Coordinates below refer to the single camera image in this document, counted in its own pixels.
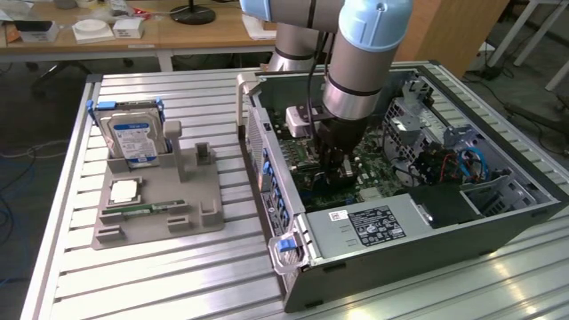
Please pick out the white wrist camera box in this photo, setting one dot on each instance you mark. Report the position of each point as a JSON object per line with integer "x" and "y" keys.
{"x": 295, "y": 123}

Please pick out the blue case latch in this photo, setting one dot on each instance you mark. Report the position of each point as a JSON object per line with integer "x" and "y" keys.
{"x": 284, "y": 245}

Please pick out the black and white box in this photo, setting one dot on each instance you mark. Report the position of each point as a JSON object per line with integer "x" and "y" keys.
{"x": 35, "y": 31}

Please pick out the green RAM stick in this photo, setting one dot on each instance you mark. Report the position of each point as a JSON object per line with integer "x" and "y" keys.
{"x": 133, "y": 210}

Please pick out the brown wooden cabinet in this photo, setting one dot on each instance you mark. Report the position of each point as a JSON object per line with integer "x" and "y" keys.
{"x": 444, "y": 33}

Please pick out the wooden desk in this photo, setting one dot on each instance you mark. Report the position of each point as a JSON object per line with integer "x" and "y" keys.
{"x": 66, "y": 33}

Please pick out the black lamp base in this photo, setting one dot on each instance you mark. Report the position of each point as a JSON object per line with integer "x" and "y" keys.
{"x": 193, "y": 16}

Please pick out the green motherboard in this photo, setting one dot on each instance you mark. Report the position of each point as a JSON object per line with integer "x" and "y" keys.
{"x": 377, "y": 166}

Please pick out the grey parts rack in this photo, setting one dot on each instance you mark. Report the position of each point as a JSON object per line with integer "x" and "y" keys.
{"x": 177, "y": 213}

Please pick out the small white box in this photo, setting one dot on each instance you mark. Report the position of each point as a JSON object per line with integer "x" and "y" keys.
{"x": 128, "y": 29}

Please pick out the grey cup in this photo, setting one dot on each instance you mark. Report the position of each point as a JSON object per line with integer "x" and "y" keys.
{"x": 66, "y": 4}

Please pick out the black plastic shroud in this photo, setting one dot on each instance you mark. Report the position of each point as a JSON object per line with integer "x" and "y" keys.
{"x": 444, "y": 206}

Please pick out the grey metal disk bay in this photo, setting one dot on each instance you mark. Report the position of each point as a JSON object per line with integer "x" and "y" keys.
{"x": 503, "y": 186}

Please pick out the silver chipset heat sink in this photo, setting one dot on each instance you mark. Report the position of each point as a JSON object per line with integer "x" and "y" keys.
{"x": 369, "y": 195}

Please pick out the perforated metal disk bay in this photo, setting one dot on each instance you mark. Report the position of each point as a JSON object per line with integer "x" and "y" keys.
{"x": 400, "y": 126}

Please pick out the white round container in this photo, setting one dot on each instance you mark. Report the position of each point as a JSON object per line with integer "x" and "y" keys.
{"x": 94, "y": 31}

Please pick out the silver CPU chip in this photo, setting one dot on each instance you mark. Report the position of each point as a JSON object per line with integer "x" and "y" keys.
{"x": 124, "y": 193}

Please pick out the hard disk with blue caddy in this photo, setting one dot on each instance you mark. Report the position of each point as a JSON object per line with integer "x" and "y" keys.
{"x": 128, "y": 140}

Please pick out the white paper stack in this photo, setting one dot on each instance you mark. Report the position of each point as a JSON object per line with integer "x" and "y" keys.
{"x": 260, "y": 30}

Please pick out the open black PC case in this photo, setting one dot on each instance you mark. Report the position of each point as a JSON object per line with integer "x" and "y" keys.
{"x": 400, "y": 266}

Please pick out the grey power supply unit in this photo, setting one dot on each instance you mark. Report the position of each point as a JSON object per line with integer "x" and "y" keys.
{"x": 329, "y": 233}

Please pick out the CPU socket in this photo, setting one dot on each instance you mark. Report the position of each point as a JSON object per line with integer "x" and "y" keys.
{"x": 311, "y": 150}

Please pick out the blue expansion slot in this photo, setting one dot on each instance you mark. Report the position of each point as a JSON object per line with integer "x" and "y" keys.
{"x": 312, "y": 192}

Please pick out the white table frame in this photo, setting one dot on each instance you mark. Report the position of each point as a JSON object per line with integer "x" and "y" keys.
{"x": 537, "y": 33}

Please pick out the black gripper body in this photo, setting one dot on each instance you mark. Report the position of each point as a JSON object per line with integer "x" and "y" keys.
{"x": 340, "y": 140}

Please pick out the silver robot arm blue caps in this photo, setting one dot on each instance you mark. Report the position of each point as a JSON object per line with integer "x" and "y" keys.
{"x": 364, "y": 50}

